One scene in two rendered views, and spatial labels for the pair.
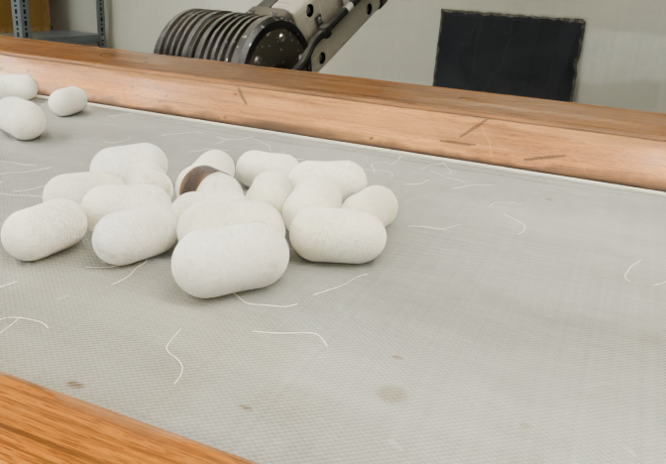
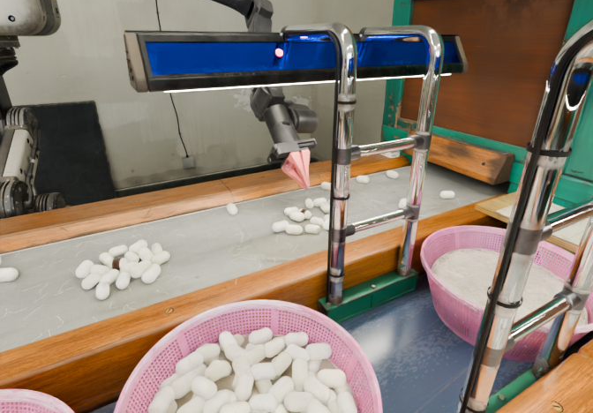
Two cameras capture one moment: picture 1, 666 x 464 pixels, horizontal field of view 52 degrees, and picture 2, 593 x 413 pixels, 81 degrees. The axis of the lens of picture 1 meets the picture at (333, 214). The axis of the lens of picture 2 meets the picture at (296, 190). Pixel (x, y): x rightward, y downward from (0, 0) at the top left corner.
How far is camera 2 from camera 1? 0.45 m
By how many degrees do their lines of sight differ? 48
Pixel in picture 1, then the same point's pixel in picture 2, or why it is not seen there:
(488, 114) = (150, 206)
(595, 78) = (109, 125)
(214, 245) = (152, 272)
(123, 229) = (125, 280)
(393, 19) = not seen: outside the picture
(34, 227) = (106, 290)
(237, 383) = (176, 289)
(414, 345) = (191, 269)
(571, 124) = (172, 201)
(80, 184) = (93, 279)
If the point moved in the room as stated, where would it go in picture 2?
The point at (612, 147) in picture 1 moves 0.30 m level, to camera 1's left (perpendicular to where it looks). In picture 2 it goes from (184, 204) to (30, 265)
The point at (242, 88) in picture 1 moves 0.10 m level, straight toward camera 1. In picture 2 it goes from (62, 226) to (91, 239)
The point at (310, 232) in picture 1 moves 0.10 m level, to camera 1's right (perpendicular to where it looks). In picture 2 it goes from (157, 260) to (205, 236)
